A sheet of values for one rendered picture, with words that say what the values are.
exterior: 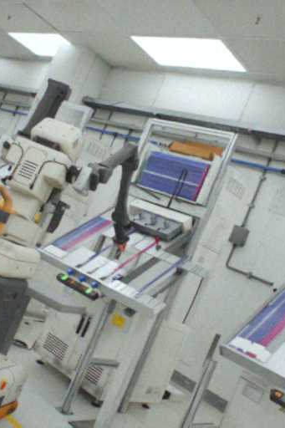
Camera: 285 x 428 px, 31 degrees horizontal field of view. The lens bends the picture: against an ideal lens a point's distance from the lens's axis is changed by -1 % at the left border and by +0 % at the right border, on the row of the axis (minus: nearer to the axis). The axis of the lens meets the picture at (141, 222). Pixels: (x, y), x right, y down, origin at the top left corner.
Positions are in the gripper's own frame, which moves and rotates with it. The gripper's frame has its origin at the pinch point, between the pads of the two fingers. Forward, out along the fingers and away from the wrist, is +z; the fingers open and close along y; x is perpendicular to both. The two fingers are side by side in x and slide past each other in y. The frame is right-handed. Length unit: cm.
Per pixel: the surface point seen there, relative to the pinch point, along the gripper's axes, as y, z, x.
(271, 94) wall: 55, -11, -260
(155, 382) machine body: -21, 93, 12
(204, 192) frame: -23, -20, -54
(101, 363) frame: -25, 39, 50
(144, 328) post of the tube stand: -49, 11, 35
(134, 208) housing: 24.1, -4.2, -36.2
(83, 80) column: 293, -15, -223
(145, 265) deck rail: -21.1, 1.7, 2.7
